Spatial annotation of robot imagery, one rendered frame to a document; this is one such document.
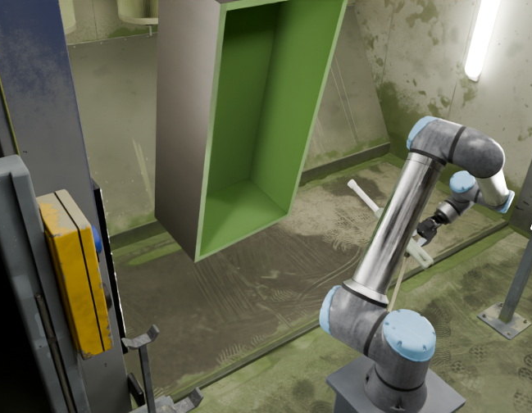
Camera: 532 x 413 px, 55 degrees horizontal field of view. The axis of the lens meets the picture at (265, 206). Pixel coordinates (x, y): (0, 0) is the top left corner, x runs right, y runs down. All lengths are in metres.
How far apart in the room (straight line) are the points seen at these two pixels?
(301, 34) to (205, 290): 1.43
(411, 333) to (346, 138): 2.62
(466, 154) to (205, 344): 1.57
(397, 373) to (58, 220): 1.08
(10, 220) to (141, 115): 2.53
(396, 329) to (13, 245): 1.06
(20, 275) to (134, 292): 2.10
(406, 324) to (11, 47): 1.20
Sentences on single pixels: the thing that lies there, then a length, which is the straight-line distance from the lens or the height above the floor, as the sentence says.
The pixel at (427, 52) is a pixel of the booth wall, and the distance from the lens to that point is 3.90.
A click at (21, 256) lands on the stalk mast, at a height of 1.51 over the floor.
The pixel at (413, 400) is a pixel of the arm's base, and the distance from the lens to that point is 1.66.
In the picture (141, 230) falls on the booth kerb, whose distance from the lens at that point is 3.17.
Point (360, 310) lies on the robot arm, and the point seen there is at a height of 0.90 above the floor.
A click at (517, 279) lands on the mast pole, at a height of 0.30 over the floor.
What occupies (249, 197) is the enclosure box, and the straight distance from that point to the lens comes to 2.73.
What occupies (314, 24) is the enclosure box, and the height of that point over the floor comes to 1.45.
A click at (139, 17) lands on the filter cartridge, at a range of 2.98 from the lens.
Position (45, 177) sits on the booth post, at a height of 1.35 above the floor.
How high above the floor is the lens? 1.98
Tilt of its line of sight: 34 degrees down
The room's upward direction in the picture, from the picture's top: 2 degrees clockwise
